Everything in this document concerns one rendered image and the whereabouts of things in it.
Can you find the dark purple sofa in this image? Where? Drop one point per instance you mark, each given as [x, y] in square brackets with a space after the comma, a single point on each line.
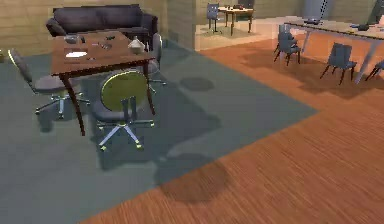
[100, 18]

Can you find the dark flat object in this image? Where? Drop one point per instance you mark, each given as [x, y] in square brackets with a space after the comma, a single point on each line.
[312, 21]
[364, 26]

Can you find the grey-blue dining chair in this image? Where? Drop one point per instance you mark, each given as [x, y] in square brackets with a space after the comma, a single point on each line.
[340, 61]
[376, 68]
[212, 13]
[286, 45]

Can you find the small black object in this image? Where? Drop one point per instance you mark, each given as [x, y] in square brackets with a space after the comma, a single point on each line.
[110, 37]

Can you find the small wooden table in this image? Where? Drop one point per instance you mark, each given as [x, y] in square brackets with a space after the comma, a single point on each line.
[237, 12]

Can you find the brown wooden table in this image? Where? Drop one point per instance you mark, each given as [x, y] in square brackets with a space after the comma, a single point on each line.
[100, 55]

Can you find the grey swivel office chair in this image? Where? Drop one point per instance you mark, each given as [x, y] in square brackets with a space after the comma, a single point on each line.
[43, 83]
[156, 53]

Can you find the green-backed swivel office chair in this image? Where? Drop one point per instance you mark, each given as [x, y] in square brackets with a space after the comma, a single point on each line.
[123, 91]

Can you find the long white table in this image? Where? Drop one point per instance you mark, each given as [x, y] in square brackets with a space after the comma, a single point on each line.
[336, 30]

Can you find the grey glass bowl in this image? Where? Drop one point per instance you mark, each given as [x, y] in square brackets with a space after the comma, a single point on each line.
[71, 39]

